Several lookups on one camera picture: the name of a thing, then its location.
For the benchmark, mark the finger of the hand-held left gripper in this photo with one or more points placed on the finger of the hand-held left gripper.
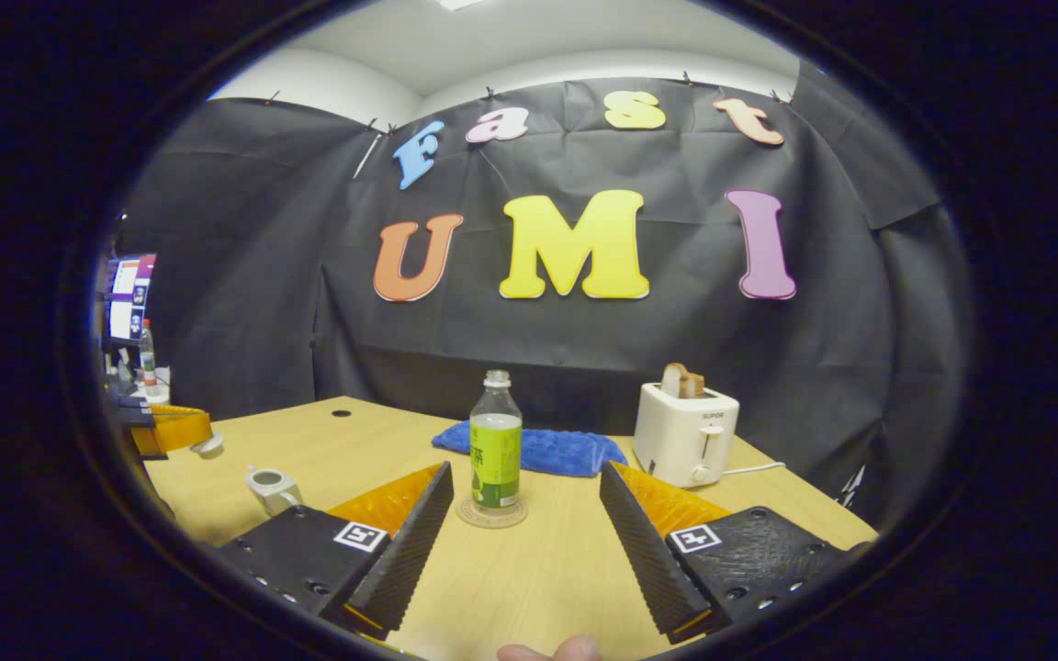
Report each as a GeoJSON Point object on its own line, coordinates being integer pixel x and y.
{"type": "Point", "coordinates": [182, 427]}

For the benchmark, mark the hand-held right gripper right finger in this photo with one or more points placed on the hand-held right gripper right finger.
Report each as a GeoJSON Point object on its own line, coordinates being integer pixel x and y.
{"type": "Point", "coordinates": [648, 565]}

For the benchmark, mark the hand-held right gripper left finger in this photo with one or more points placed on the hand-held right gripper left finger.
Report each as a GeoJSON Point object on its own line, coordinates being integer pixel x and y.
{"type": "Point", "coordinates": [405, 565]}

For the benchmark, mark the round wooden coaster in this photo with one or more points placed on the round wooden coaster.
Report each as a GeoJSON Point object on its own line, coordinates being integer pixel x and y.
{"type": "Point", "coordinates": [492, 517]}

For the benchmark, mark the white ceramic teacup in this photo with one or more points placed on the white ceramic teacup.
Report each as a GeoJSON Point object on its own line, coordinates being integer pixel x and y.
{"type": "Point", "coordinates": [274, 488]}

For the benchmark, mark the green label water bottle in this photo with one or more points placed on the green label water bottle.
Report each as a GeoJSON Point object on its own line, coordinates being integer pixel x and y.
{"type": "Point", "coordinates": [496, 459]}

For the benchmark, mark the red cap plastic bottle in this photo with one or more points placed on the red cap plastic bottle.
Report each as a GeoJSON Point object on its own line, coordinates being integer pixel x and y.
{"type": "Point", "coordinates": [148, 358]}

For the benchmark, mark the white toaster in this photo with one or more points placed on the white toaster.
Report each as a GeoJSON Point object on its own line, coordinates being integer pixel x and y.
{"type": "Point", "coordinates": [680, 436]}

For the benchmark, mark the computer monitor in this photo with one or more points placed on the computer monitor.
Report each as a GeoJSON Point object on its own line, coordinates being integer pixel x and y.
{"type": "Point", "coordinates": [131, 298]}

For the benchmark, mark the blue towel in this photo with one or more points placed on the blue towel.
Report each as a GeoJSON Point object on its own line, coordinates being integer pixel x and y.
{"type": "Point", "coordinates": [557, 450]}

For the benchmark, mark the toast bread slice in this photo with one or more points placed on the toast bread slice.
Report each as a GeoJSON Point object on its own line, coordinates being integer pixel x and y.
{"type": "Point", "coordinates": [682, 381]}

